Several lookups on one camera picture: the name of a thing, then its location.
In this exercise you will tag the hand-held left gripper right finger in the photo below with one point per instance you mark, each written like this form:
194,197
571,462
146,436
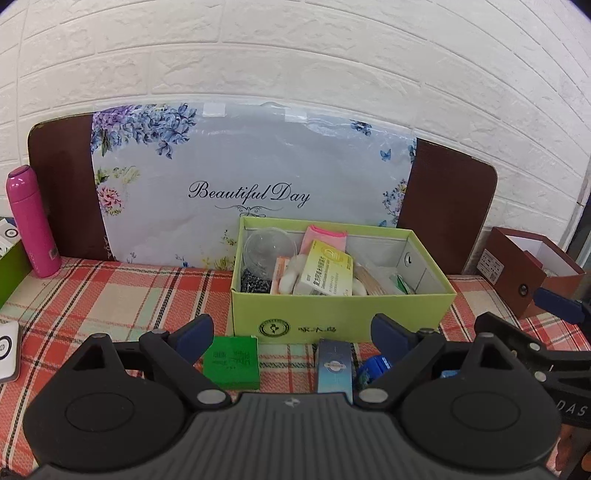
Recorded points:
390,333

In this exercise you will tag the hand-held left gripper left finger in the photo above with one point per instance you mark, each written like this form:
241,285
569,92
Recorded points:
196,333

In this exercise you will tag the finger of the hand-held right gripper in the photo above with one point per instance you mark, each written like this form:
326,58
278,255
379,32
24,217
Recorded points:
558,302
521,344

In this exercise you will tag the blue plastic pack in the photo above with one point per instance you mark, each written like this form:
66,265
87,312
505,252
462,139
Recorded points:
375,369

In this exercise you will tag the small green box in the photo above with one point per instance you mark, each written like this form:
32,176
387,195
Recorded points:
233,362

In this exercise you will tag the gold tube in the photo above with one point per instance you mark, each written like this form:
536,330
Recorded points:
371,279

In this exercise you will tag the dark blue box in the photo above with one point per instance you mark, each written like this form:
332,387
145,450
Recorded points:
334,369

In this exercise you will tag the light green storage box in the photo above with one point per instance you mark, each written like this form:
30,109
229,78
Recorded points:
323,318

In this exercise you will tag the white and yellow medicine box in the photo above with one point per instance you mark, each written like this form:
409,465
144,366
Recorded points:
323,270

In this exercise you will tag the orange cardboard box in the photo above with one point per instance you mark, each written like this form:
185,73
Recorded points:
278,273

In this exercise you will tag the clear plastic cup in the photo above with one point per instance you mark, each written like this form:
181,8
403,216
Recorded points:
268,249

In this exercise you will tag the green and yellow packet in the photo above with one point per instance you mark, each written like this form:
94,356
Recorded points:
402,285

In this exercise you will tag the brown cardboard box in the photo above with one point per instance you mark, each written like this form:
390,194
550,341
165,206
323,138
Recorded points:
512,281

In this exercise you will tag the plaid cloth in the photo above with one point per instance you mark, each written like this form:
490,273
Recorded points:
115,295

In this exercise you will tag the brown headboard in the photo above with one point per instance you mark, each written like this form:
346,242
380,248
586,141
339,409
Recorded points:
443,198

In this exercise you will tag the floral plastic bag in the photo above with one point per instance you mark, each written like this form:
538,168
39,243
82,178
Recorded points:
207,152

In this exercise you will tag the white flat device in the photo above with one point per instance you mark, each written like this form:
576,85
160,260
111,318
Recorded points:
7,350

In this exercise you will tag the green open box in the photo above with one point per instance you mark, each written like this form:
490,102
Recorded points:
14,277

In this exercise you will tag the pink thermos bottle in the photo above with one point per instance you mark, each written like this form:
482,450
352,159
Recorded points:
32,221

